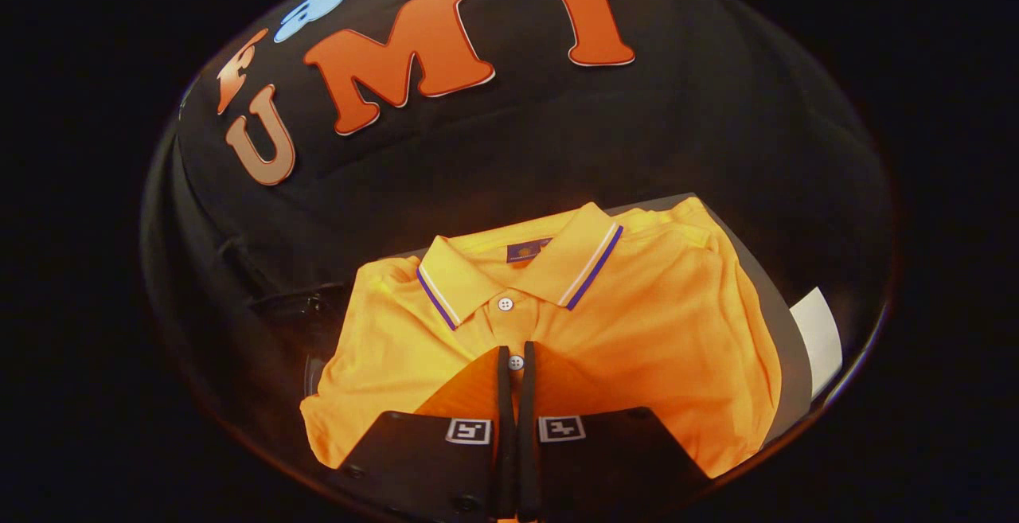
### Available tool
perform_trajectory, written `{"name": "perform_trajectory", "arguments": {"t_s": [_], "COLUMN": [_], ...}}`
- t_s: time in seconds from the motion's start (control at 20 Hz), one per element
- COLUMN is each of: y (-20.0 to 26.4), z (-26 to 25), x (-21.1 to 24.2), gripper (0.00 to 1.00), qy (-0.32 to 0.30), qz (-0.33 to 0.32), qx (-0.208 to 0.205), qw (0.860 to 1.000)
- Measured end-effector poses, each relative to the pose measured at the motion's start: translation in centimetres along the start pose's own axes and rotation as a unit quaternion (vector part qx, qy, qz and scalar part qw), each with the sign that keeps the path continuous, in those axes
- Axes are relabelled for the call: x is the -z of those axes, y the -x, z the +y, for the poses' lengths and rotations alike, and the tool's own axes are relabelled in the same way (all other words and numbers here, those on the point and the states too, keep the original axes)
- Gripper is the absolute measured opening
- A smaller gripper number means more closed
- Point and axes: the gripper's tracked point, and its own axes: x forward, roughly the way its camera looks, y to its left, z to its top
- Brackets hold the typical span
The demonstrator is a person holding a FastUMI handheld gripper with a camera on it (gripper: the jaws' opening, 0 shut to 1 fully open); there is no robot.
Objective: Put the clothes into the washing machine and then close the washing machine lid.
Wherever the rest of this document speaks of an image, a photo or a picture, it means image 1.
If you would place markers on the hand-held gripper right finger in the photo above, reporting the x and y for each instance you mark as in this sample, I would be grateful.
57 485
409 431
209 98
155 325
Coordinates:
529 427

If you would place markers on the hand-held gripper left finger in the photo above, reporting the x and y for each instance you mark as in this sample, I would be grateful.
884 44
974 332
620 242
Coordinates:
505 427

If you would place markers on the yellow polo shirt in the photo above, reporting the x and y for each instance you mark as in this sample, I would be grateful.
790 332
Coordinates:
637 332

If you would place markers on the grey cabinet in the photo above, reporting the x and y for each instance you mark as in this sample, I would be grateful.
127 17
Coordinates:
772 284

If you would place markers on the black backdrop cloth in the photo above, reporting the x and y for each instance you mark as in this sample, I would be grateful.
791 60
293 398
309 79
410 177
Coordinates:
637 133

